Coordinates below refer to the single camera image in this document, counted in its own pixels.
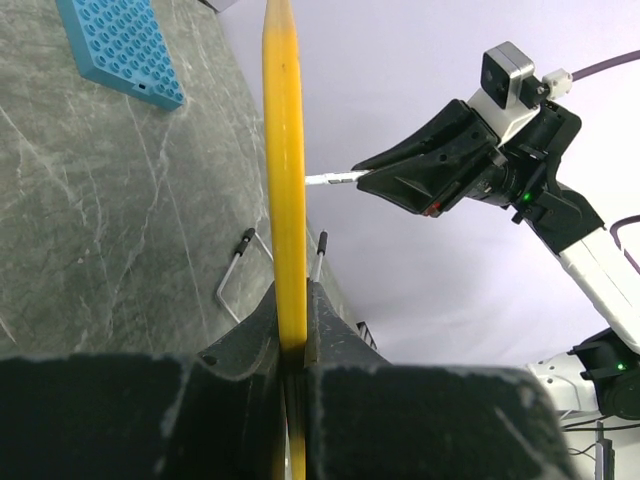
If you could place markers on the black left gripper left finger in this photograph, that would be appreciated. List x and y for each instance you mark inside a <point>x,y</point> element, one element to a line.
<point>215,414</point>

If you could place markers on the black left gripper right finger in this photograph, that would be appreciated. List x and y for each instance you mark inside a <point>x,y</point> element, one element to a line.
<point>369,419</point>

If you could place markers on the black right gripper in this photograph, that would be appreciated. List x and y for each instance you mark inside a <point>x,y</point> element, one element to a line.
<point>418,177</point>

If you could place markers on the white blue whiteboard marker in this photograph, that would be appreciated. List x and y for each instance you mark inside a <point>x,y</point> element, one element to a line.
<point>334,178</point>

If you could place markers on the yellow framed whiteboard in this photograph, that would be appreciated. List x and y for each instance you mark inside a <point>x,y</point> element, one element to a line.
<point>285,161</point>

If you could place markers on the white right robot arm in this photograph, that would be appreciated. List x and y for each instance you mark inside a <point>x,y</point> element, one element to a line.
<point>601,374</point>

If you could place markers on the blue studded baseplate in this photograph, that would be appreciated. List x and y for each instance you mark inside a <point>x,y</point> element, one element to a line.
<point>119,45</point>

